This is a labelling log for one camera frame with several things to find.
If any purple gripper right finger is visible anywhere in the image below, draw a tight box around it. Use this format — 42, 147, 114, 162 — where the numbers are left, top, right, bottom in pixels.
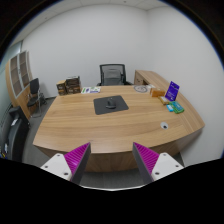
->
132, 142, 184, 185

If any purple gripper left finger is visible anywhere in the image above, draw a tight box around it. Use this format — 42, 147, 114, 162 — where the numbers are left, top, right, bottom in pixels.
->
40, 142, 92, 185

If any dark grey computer mouse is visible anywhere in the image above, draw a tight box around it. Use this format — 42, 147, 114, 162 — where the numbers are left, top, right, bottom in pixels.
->
106, 98, 116, 109

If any dark grey mouse pad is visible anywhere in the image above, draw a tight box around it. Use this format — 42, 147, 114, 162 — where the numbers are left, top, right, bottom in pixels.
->
93, 95, 129, 115

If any wooden office desk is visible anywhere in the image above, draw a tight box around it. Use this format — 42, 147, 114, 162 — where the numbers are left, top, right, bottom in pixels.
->
33, 86, 204, 172

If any blue small box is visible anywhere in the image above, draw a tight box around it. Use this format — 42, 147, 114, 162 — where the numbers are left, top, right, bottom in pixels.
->
166, 105, 174, 112

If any green flat box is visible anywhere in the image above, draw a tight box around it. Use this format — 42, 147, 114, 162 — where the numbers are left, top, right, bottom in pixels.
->
170, 101, 184, 114

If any yellow small box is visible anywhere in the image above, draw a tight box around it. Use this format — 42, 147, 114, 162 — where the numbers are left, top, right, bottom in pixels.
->
158, 96, 169, 105

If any orange wooden box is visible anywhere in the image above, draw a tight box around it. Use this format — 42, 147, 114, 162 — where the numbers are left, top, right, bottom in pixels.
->
150, 88, 165, 97

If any black leather armchair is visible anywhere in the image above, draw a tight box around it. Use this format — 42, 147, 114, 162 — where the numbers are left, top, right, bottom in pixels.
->
0, 106, 30, 162

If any black visitor chair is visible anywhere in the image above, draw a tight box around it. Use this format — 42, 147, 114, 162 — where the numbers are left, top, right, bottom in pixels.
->
27, 78, 47, 109

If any green white leaflet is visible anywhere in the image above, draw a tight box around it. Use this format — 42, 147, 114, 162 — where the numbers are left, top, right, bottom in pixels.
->
81, 86, 101, 94

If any dark brown box stack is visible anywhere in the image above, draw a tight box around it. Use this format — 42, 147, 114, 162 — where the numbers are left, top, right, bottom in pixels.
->
66, 76, 81, 94

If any small brown box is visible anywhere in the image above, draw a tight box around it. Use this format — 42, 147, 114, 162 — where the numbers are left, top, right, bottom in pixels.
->
56, 80, 67, 96

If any purple standing sign card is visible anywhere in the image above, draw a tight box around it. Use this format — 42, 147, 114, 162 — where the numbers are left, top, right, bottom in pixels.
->
165, 81, 180, 101

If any wooden side cabinet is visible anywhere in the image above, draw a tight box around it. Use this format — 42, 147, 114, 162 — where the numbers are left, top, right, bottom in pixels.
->
134, 70, 169, 91

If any black mesh office chair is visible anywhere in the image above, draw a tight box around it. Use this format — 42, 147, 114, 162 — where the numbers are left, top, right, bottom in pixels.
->
98, 64, 131, 86

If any wooden bookshelf cabinet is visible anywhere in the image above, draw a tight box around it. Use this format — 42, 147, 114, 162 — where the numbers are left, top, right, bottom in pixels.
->
5, 51, 33, 119

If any desk cable grommet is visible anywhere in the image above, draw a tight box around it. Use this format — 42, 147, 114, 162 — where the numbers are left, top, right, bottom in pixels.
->
160, 122, 169, 130

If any round coiled cable plate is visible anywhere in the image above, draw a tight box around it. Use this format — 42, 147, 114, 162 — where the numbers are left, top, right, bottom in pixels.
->
134, 85, 148, 93

